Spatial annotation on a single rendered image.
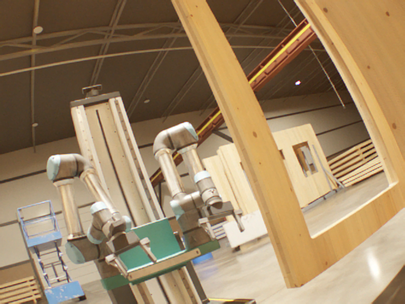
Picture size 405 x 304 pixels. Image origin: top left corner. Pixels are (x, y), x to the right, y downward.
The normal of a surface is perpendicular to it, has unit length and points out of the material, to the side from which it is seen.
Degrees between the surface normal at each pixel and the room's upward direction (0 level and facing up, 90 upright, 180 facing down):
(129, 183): 90
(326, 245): 90
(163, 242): 90
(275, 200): 90
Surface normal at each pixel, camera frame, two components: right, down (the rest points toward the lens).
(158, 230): 0.38, -0.36
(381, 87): -0.83, 0.22
